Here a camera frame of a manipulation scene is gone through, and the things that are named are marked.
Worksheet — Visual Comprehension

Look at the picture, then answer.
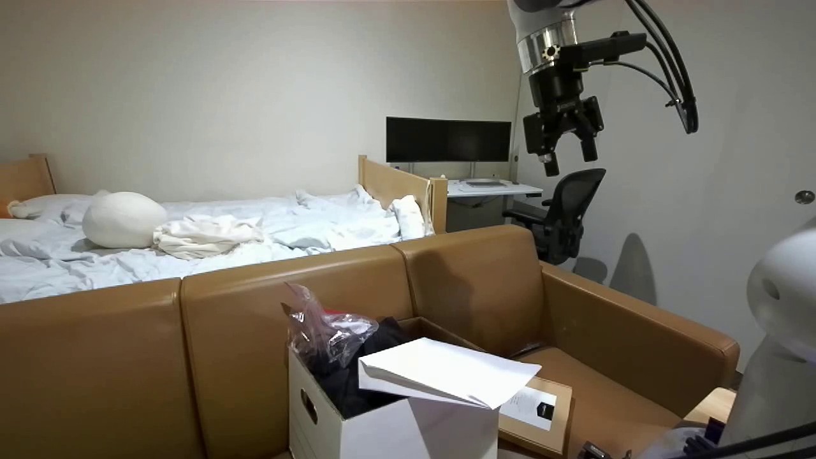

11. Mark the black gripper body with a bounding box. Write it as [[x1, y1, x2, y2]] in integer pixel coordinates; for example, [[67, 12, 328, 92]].
[[524, 61, 599, 139]]

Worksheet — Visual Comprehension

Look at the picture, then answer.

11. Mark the white paper bag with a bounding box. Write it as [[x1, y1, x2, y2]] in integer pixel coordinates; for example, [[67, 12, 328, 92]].
[[356, 336, 544, 412]]

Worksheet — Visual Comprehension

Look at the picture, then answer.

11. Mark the clear plastic bag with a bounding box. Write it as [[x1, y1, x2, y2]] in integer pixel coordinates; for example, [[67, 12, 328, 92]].
[[282, 281, 384, 379]]

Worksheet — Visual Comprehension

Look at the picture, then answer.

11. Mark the white cardboard box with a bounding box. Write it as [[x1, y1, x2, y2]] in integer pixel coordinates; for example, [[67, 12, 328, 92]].
[[287, 338, 502, 459]]

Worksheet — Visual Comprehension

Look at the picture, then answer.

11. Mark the tan leather sofa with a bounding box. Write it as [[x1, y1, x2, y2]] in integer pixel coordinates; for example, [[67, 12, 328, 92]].
[[0, 221, 742, 459]]

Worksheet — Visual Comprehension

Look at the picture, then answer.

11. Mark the black office chair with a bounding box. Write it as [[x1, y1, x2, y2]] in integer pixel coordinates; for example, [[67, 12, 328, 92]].
[[507, 165, 609, 265]]

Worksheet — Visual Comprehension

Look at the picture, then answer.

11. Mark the white desk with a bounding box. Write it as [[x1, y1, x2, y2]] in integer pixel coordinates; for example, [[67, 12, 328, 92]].
[[445, 176, 547, 235]]

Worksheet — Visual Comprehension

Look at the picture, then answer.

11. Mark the black computer monitor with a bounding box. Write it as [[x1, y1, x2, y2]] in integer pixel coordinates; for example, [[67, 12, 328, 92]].
[[384, 115, 516, 165]]

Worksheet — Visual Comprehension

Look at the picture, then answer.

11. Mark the white folded towel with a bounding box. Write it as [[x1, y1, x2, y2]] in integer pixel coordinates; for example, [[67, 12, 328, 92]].
[[387, 190, 436, 241]]

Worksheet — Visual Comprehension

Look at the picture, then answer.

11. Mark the brown package with white label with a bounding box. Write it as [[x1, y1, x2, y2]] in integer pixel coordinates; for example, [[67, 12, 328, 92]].
[[496, 376, 576, 459]]

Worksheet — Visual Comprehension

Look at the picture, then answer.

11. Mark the wooden bed with white sheets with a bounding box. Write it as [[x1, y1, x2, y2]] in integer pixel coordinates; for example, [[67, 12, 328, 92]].
[[0, 151, 451, 306]]

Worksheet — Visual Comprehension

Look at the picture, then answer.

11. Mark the light wooden table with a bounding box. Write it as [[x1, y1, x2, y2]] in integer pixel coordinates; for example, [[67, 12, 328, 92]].
[[682, 384, 741, 429]]

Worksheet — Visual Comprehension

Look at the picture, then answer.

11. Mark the long black metal bar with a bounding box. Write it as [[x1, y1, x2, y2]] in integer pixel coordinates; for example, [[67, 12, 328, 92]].
[[710, 417, 816, 459]]

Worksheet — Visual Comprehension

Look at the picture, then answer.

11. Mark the crumpled white cloth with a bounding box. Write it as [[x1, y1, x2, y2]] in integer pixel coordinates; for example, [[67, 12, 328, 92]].
[[150, 211, 265, 262]]

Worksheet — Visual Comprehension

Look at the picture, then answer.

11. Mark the round white cushion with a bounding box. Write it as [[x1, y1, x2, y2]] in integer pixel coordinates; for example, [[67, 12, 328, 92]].
[[83, 189, 172, 249]]

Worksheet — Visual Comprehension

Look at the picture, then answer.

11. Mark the flat white pillow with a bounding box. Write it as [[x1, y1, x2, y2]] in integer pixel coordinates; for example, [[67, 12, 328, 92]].
[[6, 190, 112, 225]]

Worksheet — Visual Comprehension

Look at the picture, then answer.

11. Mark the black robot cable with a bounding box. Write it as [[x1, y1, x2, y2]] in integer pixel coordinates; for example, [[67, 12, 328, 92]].
[[623, 0, 701, 138]]

